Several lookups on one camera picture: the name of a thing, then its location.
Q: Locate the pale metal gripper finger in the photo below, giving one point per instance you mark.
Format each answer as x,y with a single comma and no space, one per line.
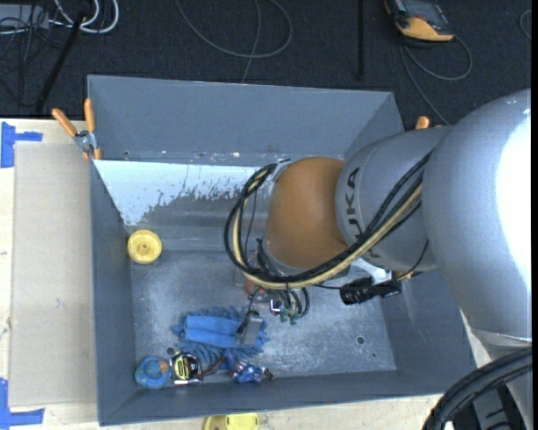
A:
252,332

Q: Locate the blue toy figure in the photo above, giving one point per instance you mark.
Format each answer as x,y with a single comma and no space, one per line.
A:
247,372

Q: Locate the blue microfibre duster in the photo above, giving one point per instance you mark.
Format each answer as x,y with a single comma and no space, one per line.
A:
206,329

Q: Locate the grey metal bin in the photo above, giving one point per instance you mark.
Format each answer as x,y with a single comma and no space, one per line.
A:
323,329

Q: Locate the black and yellow tape measure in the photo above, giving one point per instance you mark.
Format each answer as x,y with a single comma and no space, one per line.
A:
186,367

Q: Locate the yellow round disc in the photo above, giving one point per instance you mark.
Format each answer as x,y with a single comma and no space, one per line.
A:
144,246

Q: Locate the pale cardboard board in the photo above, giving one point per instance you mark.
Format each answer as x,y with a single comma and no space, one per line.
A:
49,262

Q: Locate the black cylinder on white bracket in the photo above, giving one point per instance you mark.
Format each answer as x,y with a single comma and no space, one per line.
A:
363,291

